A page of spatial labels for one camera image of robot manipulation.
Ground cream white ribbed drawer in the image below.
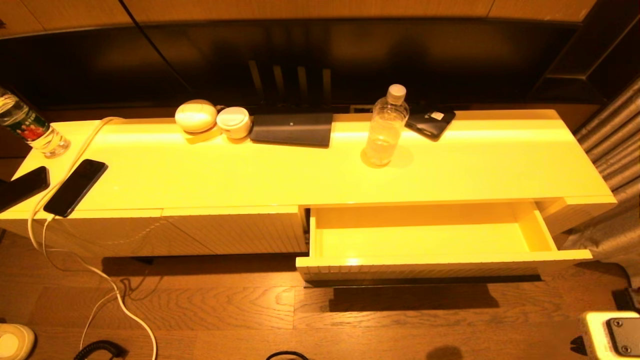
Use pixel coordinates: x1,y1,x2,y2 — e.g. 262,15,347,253
295,200,594,289

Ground clear bottle with white cap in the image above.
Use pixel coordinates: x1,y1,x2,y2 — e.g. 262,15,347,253
361,84,410,169

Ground white low tv cabinet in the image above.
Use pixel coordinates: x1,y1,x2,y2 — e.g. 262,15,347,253
0,109,618,261

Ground grey pleated curtain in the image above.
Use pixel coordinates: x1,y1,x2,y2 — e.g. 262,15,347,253
559,75,640,288

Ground black device with white sticker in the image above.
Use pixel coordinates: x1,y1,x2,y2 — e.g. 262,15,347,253
404,108,457,142

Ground dark grey router with antennas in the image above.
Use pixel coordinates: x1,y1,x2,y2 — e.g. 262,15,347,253
248,60,334,149

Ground white round jar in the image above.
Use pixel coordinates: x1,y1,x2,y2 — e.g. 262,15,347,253
216,106,253,140

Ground white oval device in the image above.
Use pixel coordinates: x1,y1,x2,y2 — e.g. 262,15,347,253
174,99,218,134

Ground black television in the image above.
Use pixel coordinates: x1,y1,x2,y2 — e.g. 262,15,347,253
0,19,581,113

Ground black smartphone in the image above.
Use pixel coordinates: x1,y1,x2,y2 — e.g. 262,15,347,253
43,159,109,218
0,166,51,214

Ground water bottle with colourful label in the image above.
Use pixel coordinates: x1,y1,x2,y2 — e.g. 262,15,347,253
0,86,71,159

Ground dark wooden wall cabinet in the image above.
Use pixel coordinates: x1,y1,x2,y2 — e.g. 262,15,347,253
527,0,640,106

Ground black coiled cable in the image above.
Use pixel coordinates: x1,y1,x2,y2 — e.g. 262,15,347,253
73,340,128,360

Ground thick white power cable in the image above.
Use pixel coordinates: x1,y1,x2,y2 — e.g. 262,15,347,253
26,116,158,360

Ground thin black hanging cable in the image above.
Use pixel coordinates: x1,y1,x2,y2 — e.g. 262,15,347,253
118,0,196,96

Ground thin white charging cable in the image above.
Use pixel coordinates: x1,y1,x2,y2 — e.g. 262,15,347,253
41,216,121,351

